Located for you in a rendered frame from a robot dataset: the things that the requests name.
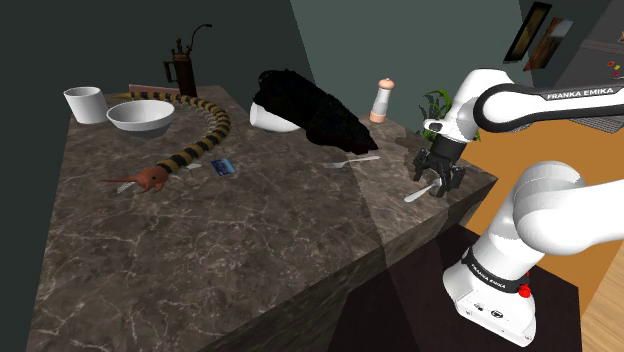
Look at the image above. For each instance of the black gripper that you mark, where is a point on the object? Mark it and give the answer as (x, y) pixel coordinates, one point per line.
(446, 151)

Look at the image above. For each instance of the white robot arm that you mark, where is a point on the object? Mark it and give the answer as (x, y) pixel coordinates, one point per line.
(504, 253)

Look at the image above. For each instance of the silver spoon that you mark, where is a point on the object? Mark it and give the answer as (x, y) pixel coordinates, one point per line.
(415, 195)

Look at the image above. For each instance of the green potted plant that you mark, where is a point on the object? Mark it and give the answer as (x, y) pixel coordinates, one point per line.
(436, 105)

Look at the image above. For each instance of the silver fork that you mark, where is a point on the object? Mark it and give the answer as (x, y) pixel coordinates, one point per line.
(351, 161)

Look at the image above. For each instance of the white and peach pepper mill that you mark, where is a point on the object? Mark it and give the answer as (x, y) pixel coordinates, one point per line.
(381, 105)

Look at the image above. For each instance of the dark robot stand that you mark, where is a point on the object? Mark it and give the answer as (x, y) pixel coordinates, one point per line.
(419, 302)

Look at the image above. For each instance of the black shaggy object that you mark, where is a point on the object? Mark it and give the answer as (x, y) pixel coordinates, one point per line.
(317, 109)

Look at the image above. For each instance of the small white bowl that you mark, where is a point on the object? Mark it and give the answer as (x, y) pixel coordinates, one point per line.
(265, 122)

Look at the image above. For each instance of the blue card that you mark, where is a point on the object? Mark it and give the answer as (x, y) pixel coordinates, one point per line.
(224, 167)

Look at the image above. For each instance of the yellow black striped toy snake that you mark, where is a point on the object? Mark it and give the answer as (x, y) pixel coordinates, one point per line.
(214, 131)

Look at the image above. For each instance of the dark brown oil can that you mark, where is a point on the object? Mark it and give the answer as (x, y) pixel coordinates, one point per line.
(185, 75)

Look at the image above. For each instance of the wide white bowl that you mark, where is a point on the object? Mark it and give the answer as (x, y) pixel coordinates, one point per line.
(141, 117)

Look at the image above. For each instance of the pink flat board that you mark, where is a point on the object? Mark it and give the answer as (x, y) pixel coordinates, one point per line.
(146, 88)

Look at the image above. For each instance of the white cup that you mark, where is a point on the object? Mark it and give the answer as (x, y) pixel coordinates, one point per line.
(86, 105)

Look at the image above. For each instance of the dark yellow wall picture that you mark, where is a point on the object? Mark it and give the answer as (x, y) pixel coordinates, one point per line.
(529, 31)

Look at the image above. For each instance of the orange brown wall picture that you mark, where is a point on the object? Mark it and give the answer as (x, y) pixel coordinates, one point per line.
(551, 44)

